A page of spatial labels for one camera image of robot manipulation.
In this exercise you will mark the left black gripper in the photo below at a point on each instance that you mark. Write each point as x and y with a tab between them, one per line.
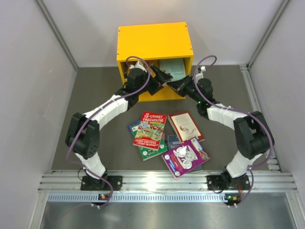
160	78

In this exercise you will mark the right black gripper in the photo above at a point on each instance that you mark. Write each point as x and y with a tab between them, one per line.
182	84

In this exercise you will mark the red 13-Storey Treehouse book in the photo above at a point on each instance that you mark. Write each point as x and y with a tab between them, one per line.
150	130

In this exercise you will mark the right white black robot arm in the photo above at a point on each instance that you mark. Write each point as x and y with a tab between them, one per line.
252	134

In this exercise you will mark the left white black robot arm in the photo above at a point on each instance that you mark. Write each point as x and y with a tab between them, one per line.
83	136

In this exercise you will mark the yellow wooden shelf cabinet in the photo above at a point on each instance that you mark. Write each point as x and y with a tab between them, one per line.
152	43

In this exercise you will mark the cream red-edged book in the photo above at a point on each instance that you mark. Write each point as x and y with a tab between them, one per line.
185	126

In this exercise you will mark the dark blue Nineteen Eighty-Four book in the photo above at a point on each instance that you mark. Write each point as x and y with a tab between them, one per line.
173	142

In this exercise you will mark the blue Jane Eyre book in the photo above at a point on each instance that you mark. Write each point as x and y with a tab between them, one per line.
133	127

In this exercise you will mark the purple 117-Storey Treehouse book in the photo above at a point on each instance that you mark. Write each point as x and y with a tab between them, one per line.
185	158

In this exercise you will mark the green treehouse book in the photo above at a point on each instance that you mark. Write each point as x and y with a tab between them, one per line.
149	153

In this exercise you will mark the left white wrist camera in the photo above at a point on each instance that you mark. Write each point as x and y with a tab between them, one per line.
137	65

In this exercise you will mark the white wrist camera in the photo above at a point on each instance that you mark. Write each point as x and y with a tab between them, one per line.
137	65
200	71

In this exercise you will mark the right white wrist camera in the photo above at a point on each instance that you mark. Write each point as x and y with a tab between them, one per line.
200	71

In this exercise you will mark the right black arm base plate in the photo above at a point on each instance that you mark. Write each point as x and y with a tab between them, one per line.
219	182

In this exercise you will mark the slotted cable duct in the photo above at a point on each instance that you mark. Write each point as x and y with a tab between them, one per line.
141	197

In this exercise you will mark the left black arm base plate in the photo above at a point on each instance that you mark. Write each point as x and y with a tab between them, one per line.
90	184

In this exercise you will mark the aluminium mounting rail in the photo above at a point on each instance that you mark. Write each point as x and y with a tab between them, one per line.
163	181

